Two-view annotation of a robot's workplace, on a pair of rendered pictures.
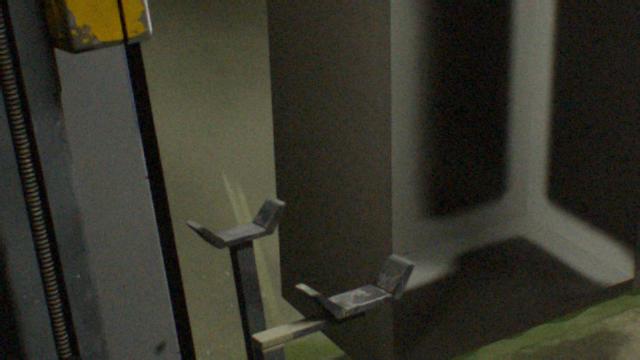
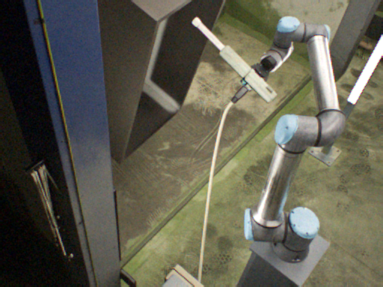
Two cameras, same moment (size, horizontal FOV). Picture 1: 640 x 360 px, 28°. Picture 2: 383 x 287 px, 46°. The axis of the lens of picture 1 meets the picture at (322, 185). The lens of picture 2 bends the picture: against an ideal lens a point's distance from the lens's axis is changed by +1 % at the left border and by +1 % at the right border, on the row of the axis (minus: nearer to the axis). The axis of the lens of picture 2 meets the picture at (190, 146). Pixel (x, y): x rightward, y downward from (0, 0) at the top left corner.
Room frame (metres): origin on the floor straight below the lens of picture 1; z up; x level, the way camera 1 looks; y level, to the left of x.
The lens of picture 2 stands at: (0.49, 0.41, 2.70)
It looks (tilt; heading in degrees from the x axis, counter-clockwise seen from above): 52 degrees down; 328
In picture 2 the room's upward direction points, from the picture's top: 8 degrees clockwise
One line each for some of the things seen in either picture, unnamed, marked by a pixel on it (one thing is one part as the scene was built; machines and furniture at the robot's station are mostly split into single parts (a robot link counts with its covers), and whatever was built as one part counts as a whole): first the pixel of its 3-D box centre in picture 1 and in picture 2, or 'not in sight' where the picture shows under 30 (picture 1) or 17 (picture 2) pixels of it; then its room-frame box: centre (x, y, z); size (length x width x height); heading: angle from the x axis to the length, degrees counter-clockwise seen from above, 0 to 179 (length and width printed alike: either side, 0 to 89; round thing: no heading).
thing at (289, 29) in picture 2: not in sight; (288, 32); (1.77, -0.81, 1.45); 0.12 x 0.09 x 0.12; 63
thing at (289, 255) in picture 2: not in sight; (292, 241); (1.11, -0.65, 0.69); 0.19 x 0.19 x 0.10
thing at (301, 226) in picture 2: not in sight; (298, 228); (1.12, -0.64, 0.83); 0.17 x 0.15 x 0.18; 63
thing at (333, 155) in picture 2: not in sight; (325, 152); (1.88, -1.68, 0.01); 0.20 x 0.20 x 0.01; 25
